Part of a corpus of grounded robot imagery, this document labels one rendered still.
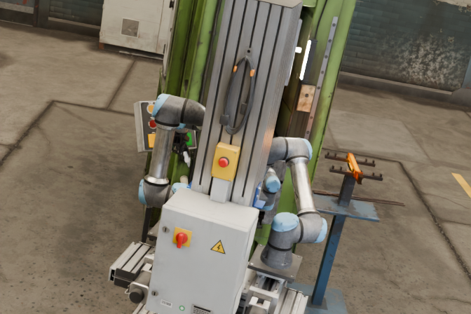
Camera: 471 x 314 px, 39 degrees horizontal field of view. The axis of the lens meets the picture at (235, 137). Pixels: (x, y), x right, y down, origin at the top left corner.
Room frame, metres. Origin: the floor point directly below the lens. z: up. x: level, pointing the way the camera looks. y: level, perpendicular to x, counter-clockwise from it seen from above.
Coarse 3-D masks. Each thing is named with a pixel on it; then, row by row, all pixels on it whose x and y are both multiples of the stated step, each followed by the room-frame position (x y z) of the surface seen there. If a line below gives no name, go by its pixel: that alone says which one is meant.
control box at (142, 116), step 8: (136, 104) 3.51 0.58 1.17; (144, 104) 3.49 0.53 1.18; (152, 104) 3.52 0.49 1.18; (136, 112) 3.50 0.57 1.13; (144, 112) 3.47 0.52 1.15; (136, 120) 3.49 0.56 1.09; (144, 120) 3.45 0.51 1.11; (136, 128) 3.47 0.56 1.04; (144, 128) 3.43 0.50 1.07; (152, 128) 3.46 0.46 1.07; (144, 136) 3.41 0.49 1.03; (192, 136) 3.59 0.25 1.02; (144, 144) 3.39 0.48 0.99; (192, 144) 3.57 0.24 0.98
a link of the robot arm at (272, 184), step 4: (268, 172) 3.27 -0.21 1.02; (272, 172) 3.27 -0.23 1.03; (268, 176) 3.23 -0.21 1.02; (272, 176) 3.22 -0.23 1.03; (276, 176) 3.25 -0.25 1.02; (264, 180) 3.24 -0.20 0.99; (268, 180) 3.19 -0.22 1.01; (272, 180) 3.18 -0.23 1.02; (276, 180) 3.19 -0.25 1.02; (264, 184) 3.22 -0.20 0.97; (268, 184) 3.17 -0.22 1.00; (272, 184) 3.18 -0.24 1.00; (276, 184) 3.18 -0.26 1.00; (264, 188) 3.21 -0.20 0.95; (268, 188) 3.18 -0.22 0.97; (272, 188) 3.18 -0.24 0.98; (276, 188) 3.18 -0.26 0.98; (272, 192) 3.20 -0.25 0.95
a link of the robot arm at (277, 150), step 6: (276, 138) 3.05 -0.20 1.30; (282, 138) 3.05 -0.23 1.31; (276, 144) 3.01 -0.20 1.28; (282, 144) 3.01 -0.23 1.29; (270, 150) 3.00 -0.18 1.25; (276, 150) 3.00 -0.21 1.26; (282, 150) 3.00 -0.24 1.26; (270, 156) 3.00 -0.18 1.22; (276, 156) 3.00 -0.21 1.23; (282, 156) 3.00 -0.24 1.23; (270, 162) 3.01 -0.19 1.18; (264, 174) 3.07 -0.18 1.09
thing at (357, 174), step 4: (348, 156) 3.82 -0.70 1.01; (352, 156) 3.80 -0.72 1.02; (352, 160) 3.74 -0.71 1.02; (352, 164) 3.69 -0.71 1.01; (356, 164) 3.68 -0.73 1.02; (356, 168) 3.61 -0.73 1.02; (356, 172) 3.54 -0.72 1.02; (360, 172) 3.53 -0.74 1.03; (356, 176) 3.54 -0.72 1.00; (360, 176) 3.48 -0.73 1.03; (356, 180) 3.50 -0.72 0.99; (360, 180) 3.46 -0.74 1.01
